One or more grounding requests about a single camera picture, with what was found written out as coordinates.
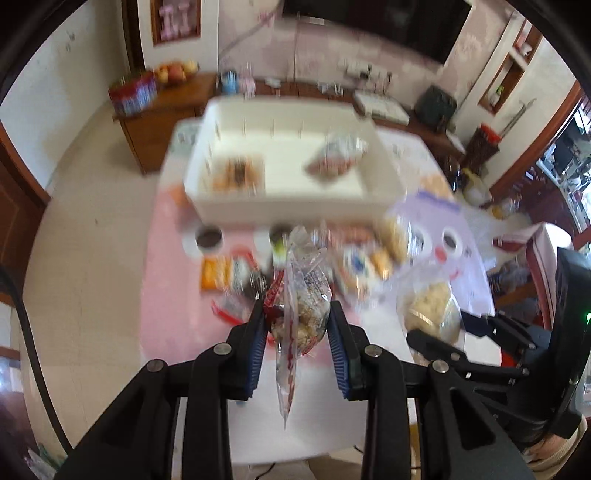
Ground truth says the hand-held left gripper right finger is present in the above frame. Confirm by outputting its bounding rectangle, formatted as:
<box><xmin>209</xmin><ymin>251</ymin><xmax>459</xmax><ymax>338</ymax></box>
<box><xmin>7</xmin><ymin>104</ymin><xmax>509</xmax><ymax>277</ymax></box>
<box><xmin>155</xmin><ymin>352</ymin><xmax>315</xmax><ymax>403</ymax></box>
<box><xmin>325</xmin><ymin>300</ymin><xmax>536</xmax><ymax>480</ymax></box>

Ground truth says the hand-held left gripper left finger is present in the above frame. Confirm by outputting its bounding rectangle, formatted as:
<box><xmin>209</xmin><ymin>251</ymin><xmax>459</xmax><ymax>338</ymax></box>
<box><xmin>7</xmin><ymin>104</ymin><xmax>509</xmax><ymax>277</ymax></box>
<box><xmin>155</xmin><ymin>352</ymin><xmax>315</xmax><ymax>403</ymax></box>
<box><xmin>55</xmin><ymin>300</ymin><xmax>273</xmax><ymax>480</ymax></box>

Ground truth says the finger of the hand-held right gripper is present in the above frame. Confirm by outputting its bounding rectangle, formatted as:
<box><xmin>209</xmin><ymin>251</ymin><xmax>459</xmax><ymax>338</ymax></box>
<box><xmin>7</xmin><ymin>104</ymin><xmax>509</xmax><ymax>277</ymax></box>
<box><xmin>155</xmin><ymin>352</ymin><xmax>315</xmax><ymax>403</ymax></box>
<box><xmin>459</xmin><ymin>310</ymin><xmax>539</xmax><ymax>354</ymax></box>
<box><xmin>406</xmin><ymin>329</ymin><xmax>529</xmax><ymax>386</ymax></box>

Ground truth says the clear yellow pastry packet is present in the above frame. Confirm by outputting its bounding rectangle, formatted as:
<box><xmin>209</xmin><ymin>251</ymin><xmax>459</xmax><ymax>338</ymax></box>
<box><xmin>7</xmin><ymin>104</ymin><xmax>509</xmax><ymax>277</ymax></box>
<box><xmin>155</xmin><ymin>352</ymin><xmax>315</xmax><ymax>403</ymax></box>
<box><xmin>396</xmin><ymin>261</ymin><xmax>462</xmax><ymax>365</ymax></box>
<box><xmin>374</xmin><ymin>215</ymin><xmax>414</xmax><ymax>266</ymax></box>

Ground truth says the clear red-edged rice cracker packet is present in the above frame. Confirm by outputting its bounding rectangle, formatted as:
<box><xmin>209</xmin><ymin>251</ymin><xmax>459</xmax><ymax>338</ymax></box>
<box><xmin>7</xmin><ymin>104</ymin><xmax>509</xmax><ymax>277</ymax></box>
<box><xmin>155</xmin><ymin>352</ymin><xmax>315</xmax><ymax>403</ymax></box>
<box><xmin>263</xmin><ymin>225</ymin><xmax>333</xmax><ymax>430</ymax></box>

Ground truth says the orange white oat bar packet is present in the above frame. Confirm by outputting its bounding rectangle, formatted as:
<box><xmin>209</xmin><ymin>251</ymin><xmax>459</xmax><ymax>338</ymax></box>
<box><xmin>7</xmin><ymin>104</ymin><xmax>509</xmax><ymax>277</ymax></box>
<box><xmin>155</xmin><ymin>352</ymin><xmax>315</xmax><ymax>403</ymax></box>
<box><xmin>201</xmin><ymin>256</ymin><xmax>259</xmax><ymax>294</ymax></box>

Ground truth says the white storage box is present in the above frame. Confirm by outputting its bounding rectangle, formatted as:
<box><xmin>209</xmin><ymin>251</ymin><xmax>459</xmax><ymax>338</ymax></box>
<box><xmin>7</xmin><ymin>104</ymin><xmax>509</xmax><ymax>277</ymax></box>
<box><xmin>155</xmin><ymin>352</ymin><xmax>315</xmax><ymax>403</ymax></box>
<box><xmin>184</xmin><ymin>98</ymin><xmax>406</xmax><ymax>223</ymax></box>

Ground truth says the person's right forearm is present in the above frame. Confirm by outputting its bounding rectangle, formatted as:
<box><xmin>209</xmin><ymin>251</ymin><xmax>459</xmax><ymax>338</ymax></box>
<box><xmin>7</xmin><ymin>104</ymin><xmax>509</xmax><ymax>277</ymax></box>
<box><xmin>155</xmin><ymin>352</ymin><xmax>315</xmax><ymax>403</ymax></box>
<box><xmin>524</xmin><ymin>413</ymin><xmax>589</xmax><ymax>472</ymax></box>

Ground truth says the red white cloth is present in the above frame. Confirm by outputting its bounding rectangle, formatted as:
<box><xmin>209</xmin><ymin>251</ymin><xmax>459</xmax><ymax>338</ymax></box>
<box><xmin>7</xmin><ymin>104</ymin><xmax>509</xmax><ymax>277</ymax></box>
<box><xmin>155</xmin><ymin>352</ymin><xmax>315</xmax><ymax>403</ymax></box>
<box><xmin>492</xmin><ymin>222</ymin><xmax>561</xmax><ymax>328</ymax></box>

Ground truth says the pink bunny print tablecloth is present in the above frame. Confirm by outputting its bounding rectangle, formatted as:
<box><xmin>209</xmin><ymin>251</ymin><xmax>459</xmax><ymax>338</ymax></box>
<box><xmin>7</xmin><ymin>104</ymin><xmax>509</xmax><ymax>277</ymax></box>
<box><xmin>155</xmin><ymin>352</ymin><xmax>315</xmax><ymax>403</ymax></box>
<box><xmin>139</xmin><ymin>117</ymin><xmax>506</xmax><ymax>464</ymax></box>

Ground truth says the blue white snack packet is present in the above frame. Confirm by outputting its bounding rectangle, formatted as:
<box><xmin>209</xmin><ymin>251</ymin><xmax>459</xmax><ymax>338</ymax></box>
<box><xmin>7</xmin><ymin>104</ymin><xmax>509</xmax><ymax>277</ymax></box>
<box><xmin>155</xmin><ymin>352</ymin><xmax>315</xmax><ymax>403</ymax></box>
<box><xmin>335</xmin><ymin>244</ymin><xmax>395</xmax><ymax>296</ymax></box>

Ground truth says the wooden display cabinet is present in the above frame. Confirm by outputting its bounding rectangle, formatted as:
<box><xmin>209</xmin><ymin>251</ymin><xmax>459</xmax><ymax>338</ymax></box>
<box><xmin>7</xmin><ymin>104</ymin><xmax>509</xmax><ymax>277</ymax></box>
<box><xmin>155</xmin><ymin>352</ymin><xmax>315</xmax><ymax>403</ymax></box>
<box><xmin>526</xmin><ymin>92</ymin><xmax>591</xmax><ymax>236</ymax></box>

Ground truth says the red black bin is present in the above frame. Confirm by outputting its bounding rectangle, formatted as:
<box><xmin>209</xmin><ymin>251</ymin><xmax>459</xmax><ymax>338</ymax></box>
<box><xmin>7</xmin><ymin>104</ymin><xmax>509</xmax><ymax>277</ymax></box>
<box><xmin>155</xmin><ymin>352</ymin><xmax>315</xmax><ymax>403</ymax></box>
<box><xmin>464</xmin><ymin>124</ymin><xmax>501</xmax><ymax>171</ymax></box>

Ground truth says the brown pastry packet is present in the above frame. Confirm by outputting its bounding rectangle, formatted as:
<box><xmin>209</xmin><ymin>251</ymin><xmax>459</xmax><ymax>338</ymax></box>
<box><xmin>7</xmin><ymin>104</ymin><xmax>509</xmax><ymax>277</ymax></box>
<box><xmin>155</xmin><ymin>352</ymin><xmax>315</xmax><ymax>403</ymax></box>
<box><xmin>212</xmin><ymin>157</ymin><xmax>265</xmax><ymax>193</ymax></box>

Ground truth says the red white snack packet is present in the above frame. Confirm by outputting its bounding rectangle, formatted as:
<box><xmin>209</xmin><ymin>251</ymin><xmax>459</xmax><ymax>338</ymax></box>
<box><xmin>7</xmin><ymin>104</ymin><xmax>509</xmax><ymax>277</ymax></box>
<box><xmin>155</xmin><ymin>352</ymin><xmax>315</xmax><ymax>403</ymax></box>
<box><xmin>304</xmin><ymin>134</ymin><xmax>368</xmax><ymax>178</ymax></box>

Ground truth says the black bag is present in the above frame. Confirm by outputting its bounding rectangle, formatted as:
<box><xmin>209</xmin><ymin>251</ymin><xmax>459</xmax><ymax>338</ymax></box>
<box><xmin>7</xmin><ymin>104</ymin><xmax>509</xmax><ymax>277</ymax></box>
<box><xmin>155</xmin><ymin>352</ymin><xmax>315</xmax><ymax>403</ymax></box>
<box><xmin>414</xmin><ymin>84</ymin><xmax>459</xmax><ymax>131</ymax></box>

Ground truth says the white tray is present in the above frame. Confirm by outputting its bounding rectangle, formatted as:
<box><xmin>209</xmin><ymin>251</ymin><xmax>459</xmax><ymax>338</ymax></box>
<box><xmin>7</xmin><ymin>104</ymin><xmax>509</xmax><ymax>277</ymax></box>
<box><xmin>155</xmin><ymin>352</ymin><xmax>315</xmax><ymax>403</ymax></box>
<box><xmin>353</xmin><ymin>89</ymin><xmax>411</xmax><ymax>125</ymax></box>

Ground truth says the wooden door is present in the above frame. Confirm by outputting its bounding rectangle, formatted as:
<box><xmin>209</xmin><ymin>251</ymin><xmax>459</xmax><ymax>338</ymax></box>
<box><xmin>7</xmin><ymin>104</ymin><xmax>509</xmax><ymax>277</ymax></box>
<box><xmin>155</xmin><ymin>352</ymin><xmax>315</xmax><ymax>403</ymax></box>
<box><xmin>0</xmin><ymin>124</ymin><xmax>51</xmax><ymax>305</ymax></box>

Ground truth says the red gift box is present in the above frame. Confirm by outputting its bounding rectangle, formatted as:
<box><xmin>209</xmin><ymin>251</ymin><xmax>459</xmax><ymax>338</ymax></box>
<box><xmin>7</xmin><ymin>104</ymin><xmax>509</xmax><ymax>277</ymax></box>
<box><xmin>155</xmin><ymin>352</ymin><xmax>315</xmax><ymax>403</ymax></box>
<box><xmin>108</xmin><ymin>69</ymin><xmax>158</xmax><ymax>116</ymax></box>

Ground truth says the fruit bowl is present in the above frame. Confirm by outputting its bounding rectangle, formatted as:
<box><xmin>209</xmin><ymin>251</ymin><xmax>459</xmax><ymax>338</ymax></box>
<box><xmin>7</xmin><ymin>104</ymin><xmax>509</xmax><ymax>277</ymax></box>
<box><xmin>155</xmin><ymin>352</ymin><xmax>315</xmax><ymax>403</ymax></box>
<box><xmin>154</xmin><ymin>60</ymin><xmax>200</xmax><ymax>86</ymax></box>

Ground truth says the black television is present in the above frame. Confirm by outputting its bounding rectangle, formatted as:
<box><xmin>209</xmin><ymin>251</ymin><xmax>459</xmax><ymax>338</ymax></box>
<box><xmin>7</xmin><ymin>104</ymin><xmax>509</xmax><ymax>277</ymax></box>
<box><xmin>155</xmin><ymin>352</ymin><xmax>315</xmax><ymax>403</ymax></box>
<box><xmin>283</xmin><ymin>0</ymin><xmax>472</xmax><ymax>65</ymax></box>

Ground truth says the black cable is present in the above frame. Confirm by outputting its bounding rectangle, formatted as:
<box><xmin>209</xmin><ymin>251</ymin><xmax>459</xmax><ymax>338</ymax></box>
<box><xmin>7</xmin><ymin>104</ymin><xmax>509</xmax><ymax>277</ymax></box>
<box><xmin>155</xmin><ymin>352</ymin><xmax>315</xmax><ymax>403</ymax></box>
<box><xmin>0</xmin><ymin>265</ymin><xmax>75</xmax><ymax>450</ymax></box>

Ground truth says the wooden wall shelf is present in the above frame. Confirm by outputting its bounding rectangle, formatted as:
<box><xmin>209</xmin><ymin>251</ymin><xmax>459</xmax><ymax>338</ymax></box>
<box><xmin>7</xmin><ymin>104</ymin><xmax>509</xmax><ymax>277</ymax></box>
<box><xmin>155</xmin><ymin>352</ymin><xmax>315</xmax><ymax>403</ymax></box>
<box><xmin>478</xmin><ymin>21</ymin><xmax>543</xmax><ymax>114</ymax></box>

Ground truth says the framed wall picture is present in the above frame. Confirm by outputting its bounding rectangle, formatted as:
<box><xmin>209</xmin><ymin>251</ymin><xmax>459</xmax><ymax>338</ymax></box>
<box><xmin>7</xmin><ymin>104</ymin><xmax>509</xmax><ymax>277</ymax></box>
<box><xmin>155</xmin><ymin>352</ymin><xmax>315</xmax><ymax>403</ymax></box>
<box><xmin>150</xmin><ymin>0</ymin><xmax>202</xmax><ymax>47</ymax></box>

